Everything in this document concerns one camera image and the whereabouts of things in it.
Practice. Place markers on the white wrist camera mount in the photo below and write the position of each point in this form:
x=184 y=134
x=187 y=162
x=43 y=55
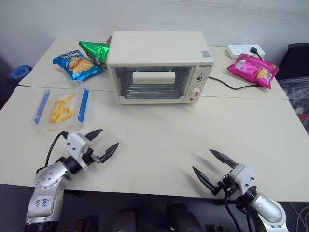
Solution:
x=242 y=177
x=76 y=145

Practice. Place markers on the blue round stool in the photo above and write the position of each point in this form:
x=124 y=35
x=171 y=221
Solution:
x=19 y=72

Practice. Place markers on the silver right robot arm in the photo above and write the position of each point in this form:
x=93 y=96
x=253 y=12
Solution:
x=265 y=210

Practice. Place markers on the yellow french fries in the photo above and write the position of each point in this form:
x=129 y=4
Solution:
x=62 y=110

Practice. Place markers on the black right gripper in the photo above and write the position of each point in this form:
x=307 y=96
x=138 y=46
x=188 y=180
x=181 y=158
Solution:
x=227 y=184

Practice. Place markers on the pink chip bag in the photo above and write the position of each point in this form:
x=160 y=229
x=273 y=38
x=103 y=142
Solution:
x=253 y=70

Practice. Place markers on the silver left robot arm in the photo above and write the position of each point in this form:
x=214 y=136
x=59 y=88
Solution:
x=46 y=188

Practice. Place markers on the green chip bag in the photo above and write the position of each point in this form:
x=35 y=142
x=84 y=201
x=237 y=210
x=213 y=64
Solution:
x=96 y=50

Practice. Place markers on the black chair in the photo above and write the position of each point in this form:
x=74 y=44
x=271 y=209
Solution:
x=295 y=60

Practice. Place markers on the glass oven door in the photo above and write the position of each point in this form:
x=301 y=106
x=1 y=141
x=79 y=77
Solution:
x=152 y=91

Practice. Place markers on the blue chip bag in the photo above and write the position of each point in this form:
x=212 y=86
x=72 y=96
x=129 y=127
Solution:
x=77 y=65

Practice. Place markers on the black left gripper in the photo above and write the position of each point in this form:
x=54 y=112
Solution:
x=89 y=157

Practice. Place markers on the clear container with blue clips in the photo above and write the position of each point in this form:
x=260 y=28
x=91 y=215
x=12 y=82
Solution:
x=41 y=106

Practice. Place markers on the black power plug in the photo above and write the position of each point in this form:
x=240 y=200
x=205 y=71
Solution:
x=255 y=51

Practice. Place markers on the white power strip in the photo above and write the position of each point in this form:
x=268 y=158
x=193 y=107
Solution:
x=235 y=50

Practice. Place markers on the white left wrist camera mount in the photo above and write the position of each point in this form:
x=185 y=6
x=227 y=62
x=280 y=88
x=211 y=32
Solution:
x=76 y=145

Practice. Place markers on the white toaster oven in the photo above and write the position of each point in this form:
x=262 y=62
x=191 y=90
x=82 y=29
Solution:
x=157 y=48

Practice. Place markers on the clear plastic bag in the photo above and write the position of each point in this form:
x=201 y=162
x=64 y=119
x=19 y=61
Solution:
x=298 y=96

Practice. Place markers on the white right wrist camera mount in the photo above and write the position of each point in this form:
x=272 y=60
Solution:
x=242 y=177

